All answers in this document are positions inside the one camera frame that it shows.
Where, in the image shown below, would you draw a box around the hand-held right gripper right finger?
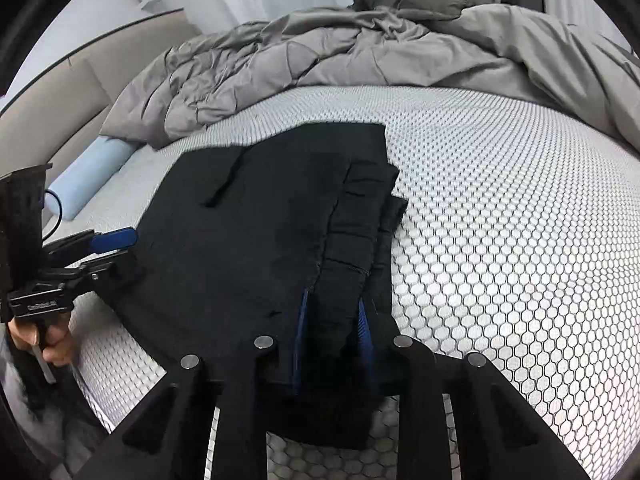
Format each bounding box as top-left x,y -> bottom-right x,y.
356,304 -> 592,480

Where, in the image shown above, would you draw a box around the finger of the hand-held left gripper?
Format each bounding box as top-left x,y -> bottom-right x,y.
47,251 -> 147,288
42,226 -> 139,267

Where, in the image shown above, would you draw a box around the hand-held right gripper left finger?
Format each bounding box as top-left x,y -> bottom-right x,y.
75,287 -> 310,480

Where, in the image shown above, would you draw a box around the black pants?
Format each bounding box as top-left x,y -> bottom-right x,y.
115,122 -> 408,452

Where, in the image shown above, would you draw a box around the person's left hand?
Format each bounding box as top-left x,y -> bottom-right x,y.
7,316 -> 77,367

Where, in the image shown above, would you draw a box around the light blue pillow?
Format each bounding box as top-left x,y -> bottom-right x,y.
47,139 -> 138,221

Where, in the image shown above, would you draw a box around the beige padded headboard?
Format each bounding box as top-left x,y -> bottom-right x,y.
0,7 -> 198,196

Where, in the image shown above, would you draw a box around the white honeycomb mattress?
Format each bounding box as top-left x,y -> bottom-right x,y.
42,85 -> 640,480

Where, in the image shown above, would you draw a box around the grey quilted duvet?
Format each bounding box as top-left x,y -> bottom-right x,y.
100,4 -> 640,153

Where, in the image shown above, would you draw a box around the black cable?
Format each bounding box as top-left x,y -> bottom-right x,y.
41,189 -> 64,242

